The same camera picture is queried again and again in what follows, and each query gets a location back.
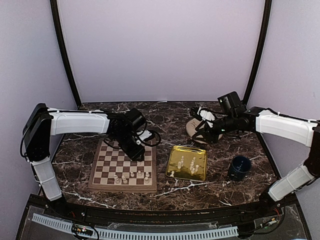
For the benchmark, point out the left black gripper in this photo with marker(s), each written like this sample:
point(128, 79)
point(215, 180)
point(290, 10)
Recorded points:
point(134, 154)

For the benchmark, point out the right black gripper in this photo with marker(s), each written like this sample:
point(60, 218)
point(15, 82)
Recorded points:
point(209, 136)

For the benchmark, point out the wooden chess board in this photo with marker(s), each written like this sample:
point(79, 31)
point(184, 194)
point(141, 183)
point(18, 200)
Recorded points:
point(110, 161)

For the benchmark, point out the white chess king piece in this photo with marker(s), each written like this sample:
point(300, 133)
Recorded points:
point(124, 179)

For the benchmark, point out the white chess queen piece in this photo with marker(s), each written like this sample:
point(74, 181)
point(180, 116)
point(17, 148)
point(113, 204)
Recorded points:
point(116, 179)

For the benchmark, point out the gold metal tray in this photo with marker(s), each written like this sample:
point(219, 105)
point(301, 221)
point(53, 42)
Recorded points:
point(185, 174)

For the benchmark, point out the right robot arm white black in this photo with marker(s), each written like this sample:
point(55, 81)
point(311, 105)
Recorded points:
point(264, 121)

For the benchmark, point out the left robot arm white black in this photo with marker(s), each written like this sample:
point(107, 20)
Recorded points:
point(45, 122)

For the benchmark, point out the white chess piece cluster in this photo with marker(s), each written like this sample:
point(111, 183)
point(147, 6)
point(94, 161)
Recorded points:
point(187, 162)

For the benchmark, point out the dark blue mug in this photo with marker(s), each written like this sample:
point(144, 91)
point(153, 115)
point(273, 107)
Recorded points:
point(239, 168)

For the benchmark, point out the beige floral ceramic plate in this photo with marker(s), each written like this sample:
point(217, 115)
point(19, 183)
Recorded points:
point(193, 129)

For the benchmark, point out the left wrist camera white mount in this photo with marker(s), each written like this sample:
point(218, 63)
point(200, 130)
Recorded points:
point(143, 136)

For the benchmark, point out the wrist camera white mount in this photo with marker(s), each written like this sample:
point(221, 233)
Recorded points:
point(203, 114)
point(143, 136)

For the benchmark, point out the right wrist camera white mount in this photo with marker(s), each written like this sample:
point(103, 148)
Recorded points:
point(203, 114)

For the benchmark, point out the white cable duct strip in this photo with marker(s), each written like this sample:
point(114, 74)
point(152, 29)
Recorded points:
point(86, 232)

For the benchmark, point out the right black frame post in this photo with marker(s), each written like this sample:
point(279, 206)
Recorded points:
point(259, 51)

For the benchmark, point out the black frame post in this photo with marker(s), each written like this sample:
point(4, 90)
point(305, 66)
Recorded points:
point(63, 51)
point(259, 51)

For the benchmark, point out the left black frame post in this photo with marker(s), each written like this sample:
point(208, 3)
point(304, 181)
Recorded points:
point(63, 51)

